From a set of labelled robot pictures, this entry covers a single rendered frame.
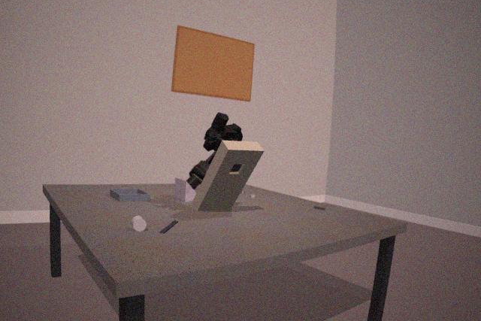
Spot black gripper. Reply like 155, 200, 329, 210
208, 129, 238, 164

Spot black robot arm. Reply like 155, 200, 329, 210
187, 112, 243, 189

